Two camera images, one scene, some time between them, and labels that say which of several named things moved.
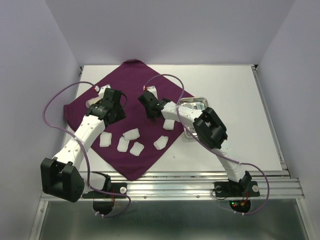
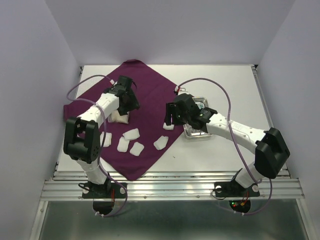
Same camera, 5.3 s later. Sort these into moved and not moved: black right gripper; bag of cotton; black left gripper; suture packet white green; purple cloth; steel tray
Moved: black right gripper; black left gripper; bag of cotton
Not moved: suture packet white green; steel tray; purple cloth
